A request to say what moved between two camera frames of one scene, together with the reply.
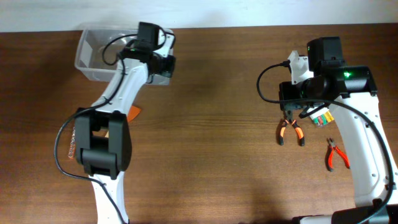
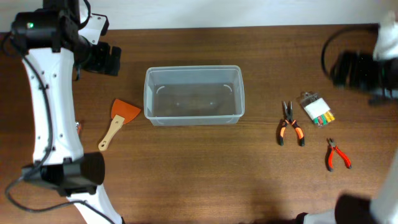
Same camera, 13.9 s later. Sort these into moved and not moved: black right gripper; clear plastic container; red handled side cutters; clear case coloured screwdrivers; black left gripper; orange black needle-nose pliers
Moved: black left gripper; clear plastic container; black right gripper
Not moved: clear case coloured screwdrivers; red handled side cutters; orange black needle-nose pliers
